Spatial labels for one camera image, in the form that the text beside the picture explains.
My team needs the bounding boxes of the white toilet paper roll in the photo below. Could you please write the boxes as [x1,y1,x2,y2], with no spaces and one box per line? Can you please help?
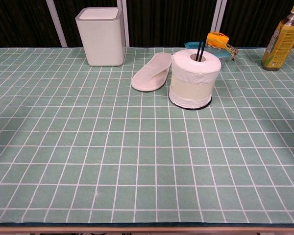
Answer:
[168,48,222,109]

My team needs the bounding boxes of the white disposable slipper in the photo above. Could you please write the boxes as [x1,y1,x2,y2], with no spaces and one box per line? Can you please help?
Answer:
[131,53,172,92]

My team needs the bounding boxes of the green checked tablecloth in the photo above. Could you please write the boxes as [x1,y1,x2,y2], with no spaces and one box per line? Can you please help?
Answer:
[0,46,294,225]

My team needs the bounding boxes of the blue plastic container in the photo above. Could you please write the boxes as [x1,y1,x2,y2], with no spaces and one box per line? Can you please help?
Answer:
[184,41,234,67]

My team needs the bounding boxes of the white bin with grey rim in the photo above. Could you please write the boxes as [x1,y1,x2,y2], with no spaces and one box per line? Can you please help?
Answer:
[75,7,126,67]

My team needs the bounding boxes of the yellow tape measure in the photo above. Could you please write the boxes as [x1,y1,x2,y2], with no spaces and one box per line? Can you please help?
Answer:
[205,31,230,48]

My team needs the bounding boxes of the green tea bottle yellow cap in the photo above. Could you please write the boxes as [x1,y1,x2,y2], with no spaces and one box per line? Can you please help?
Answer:
[260,1,294,72]

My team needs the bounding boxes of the black wire roll holder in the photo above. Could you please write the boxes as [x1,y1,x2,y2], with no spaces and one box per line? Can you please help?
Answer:
[176,33,213,111]

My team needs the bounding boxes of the braided cord keychain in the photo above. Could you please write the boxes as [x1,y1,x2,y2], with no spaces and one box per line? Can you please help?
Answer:
[224,44,240,62]

